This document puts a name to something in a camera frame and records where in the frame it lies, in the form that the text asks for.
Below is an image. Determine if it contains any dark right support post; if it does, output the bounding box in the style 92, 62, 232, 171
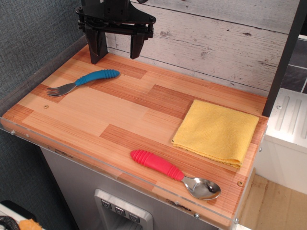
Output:
262, 0, 307, 117

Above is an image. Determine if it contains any yellow folded cloth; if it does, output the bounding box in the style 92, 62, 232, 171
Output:
172, 100, 259, 168

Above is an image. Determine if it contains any silver toy fridge cabinet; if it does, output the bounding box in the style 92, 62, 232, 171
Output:
42, 149, 216, 230

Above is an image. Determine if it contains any white toy sink unit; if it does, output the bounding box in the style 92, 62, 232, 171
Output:
253, 34, 307, 194

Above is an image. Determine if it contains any orange object bottom left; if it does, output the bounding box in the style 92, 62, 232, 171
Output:
18, 219, 43, 230

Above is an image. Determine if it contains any clear acrylic edge strip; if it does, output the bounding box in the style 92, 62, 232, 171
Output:
0, 118, 238, 230

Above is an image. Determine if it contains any black object bottom left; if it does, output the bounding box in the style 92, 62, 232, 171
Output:
0, 201, 37, 230

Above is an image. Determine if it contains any blue handled metal fork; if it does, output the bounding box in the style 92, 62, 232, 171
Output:
47, 69, 120, 97

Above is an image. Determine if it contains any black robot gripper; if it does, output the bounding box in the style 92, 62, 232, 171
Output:
76, 0, 156, 64

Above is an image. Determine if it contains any red handled metal spoon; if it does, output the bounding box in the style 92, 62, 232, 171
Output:
130, 150, 221, 200

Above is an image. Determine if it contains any grey ice dispenser panel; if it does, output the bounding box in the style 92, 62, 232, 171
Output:
94, 189, 154, 230

